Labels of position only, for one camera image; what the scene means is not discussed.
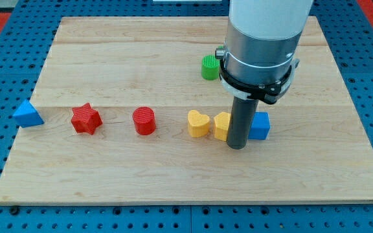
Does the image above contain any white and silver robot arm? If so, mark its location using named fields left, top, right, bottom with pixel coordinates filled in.
left=215, top=0, right=313, bottom=104

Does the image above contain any red star block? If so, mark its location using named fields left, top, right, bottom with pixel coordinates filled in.
left=71, top=103, right=103, bottom=135

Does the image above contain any yellow heart block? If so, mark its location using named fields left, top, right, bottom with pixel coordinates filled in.
left=187, top=109, right=210, bottom=138

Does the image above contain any yellow hexagon block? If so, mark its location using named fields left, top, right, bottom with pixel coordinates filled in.
left=213, top=112, right=231, bottom=142

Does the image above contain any red cylinder block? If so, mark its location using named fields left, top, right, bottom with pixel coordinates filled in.
left=132, top=106, right=156, bottom=135

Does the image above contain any green cylinder block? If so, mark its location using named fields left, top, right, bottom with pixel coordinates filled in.
left=201, top=55, right=220, bottom=80

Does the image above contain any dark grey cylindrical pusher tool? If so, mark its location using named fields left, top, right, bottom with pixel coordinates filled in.
left=226, top=97, right=258, bottom=150

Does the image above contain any wooden board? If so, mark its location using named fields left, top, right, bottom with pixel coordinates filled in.
left=0, top=17, right=373, bottom=206

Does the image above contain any blue cube block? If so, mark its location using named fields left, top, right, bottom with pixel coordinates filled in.
left=248, top=112, right=271, bottom=140

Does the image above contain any blue triangle block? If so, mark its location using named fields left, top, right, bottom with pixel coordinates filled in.
left=12, top=100, right=44, bottom=128

